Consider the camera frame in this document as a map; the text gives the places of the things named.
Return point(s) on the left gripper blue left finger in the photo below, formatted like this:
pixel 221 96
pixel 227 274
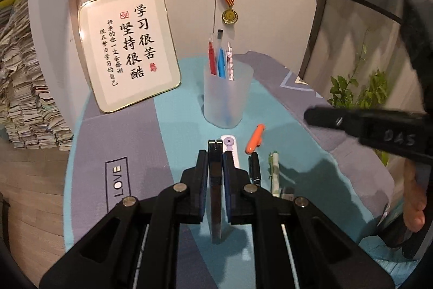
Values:
pixel 199 185

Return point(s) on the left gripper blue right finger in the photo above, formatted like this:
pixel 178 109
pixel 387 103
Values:
pixel 230 184

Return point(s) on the white purple correction tape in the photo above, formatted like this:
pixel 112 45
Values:
pixel 229 144

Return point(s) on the orange pen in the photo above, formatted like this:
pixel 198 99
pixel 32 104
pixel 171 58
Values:
pixel 255 139

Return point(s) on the green white pen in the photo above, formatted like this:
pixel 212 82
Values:
pixel 275 173

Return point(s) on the red pen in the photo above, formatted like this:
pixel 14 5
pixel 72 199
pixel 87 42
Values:
pixel 212 56

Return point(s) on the person right hand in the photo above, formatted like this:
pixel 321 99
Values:
pixel 415 199

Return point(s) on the green potted plant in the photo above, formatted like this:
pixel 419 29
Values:
pixel 373 95

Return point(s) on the translucent white pen cup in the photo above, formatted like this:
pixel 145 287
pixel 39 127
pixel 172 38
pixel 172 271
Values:
pixel 225 100

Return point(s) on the blue pen in cup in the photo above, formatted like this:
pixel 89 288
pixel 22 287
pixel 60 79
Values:
pixel 220 62

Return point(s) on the pink patterned pen in cup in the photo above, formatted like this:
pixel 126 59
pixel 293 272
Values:
pixel 229 62

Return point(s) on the black capped pen in cup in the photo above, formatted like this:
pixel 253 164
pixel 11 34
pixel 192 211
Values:
pixel 219 37

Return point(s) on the framed white calligraphy sign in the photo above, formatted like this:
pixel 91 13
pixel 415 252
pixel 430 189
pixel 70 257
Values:
pixel 129 51

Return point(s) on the stack of papers on floor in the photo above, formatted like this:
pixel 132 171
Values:
pixel 29 114

